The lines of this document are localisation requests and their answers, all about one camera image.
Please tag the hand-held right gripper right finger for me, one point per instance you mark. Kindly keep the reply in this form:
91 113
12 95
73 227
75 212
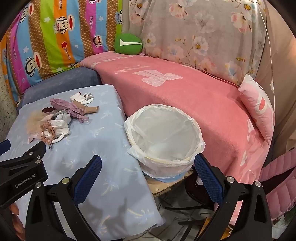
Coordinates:
208 183

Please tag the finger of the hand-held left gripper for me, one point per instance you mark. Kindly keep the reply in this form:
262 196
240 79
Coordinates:
30 154
4 146

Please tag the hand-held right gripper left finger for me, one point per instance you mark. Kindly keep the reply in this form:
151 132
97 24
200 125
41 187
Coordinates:
89 180

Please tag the pink spotted ribbon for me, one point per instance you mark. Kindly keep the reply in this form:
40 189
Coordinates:
47 133

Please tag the dark red velvet scrunchie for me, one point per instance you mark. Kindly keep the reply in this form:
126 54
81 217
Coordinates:
47 109

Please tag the bin with white bag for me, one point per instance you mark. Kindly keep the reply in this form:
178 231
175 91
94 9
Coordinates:
161 129

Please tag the beige sock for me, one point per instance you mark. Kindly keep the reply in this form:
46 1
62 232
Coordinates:
91 109

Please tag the white sock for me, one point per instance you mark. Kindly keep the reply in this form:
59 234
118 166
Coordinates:
77 97
89 97

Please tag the person's left hand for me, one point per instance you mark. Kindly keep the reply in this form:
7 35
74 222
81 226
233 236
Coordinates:
14 210

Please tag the black folding stool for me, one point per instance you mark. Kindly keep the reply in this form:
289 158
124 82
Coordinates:
198 194

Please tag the light blue printed sheet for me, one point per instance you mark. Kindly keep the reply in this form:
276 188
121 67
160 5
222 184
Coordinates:
92 139

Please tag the wooden stool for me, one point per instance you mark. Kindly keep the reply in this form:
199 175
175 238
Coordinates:
161 187

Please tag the blue-grey sofa cushion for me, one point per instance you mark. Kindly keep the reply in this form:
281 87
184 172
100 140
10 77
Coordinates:
69 78

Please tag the white printed cloth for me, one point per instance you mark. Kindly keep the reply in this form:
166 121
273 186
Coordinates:
284 222

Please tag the pink pillow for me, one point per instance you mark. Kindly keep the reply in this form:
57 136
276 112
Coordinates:
256 104

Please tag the pink blanket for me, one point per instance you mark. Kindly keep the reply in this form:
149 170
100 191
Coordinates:
185 92

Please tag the green round cushion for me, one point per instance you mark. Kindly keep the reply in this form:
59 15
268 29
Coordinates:
124 48

